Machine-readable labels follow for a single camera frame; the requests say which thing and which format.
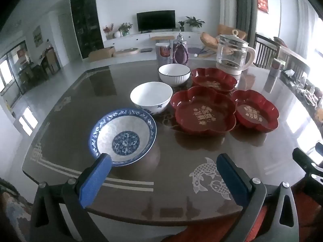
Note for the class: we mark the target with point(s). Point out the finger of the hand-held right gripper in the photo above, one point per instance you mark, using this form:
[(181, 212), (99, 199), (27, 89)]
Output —
[(302, 160)]

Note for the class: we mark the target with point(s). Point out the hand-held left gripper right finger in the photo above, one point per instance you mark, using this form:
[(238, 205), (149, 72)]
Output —
[(232, 179)]

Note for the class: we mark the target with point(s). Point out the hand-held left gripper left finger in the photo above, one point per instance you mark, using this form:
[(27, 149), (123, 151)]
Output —
[(96, 179)]

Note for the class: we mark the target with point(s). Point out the blue patterned plate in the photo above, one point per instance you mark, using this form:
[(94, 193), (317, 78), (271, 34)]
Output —
[(122, 137)]

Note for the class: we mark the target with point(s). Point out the small red flower-shaped plate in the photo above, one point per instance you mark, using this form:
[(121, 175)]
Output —
[(254, 112), (214, 79)]

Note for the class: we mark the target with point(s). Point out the large red flower-shaped plate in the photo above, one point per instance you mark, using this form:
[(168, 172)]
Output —
[(204, 109)]

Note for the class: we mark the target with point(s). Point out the white bowl with blue flowers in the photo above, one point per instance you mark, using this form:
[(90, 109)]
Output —
[(151, 97)]

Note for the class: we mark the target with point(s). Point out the dark patterned chair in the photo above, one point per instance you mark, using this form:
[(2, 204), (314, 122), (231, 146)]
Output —
[(10, 206)]

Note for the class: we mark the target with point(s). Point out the dark wooden chair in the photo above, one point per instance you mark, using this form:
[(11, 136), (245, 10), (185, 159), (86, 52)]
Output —
[(265, 50)]

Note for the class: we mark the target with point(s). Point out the white ribbed bowl dark rim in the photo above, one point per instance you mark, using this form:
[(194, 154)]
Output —
[(174, 75)]

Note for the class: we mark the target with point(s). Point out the cardboard box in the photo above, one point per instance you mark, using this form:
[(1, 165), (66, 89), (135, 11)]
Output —
[(101, 53)]

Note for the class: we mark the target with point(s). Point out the glass electric kettle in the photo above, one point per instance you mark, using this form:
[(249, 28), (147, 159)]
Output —
[(231, 53)]

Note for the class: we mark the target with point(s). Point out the flat wooden tray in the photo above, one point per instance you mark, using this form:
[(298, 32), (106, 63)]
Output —
[(126, 52)]

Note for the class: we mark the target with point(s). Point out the white curtain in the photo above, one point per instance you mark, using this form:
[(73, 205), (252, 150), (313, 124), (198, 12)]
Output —
[(305, 25)]

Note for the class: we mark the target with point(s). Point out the purple thermos jug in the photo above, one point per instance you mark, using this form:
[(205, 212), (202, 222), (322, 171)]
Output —
[(180, 54)]

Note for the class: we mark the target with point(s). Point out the white round vase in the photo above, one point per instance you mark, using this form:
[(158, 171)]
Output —
[(117, 34)]

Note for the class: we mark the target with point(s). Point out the white television cabinet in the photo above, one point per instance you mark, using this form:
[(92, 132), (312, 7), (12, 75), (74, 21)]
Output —
[(141, 39)]

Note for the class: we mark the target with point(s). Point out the orange lounge chair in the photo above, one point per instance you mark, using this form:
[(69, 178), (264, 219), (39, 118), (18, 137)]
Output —
[(225, 29)]

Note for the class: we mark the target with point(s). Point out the red flower plant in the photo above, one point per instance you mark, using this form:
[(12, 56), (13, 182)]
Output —
[(108, 29)]

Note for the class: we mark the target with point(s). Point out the green potted plant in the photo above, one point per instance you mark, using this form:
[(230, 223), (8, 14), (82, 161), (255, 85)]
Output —
[(125, 28)]

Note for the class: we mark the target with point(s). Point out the small wooden stool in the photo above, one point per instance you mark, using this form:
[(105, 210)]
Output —
[(162, 38)]

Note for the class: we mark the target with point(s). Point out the dark display cabinet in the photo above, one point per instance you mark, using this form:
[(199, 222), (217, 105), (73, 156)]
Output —
[(85, 20)]

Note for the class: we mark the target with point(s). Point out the large leafy potted plant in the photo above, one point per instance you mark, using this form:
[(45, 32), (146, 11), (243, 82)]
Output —
[(194, 22)]

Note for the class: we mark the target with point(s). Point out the small potted plant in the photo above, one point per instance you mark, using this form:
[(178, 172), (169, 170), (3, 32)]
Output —
[(181, 25)]

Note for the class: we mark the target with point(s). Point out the grey curtain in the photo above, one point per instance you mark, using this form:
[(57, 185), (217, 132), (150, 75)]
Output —
[(243, 5)]

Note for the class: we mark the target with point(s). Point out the flat screen television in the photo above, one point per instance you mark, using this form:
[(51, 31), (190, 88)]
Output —
[(156, 20)]

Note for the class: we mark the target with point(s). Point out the white standing air conditioner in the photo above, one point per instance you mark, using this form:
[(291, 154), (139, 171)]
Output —
[(228, 5)]

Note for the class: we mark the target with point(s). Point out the framed wall picture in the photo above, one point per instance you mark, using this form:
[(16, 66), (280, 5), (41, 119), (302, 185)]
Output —
[(37, 36)]

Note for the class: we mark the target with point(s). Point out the red wall hanging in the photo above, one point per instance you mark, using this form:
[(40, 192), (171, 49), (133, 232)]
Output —
[(263, 2)]

